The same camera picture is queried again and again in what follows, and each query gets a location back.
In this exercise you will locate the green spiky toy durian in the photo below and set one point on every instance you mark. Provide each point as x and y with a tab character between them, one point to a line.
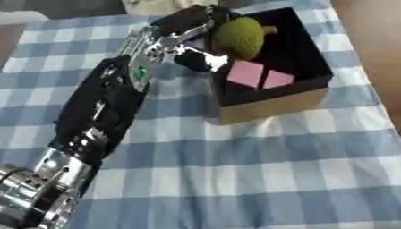
239	37

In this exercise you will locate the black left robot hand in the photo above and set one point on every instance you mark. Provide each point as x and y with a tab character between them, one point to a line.
180	22

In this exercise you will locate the tan cardboard box black inside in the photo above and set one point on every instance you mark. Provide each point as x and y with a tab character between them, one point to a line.
282	71

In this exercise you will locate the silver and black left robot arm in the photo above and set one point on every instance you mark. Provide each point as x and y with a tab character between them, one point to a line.
96	110

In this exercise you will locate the pink block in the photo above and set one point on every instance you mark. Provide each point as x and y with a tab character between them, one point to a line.
258	76

